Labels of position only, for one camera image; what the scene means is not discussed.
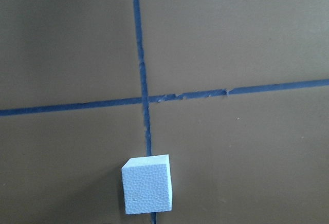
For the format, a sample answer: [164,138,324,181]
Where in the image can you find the light blue foam block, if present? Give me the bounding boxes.
[121,154,173,215]

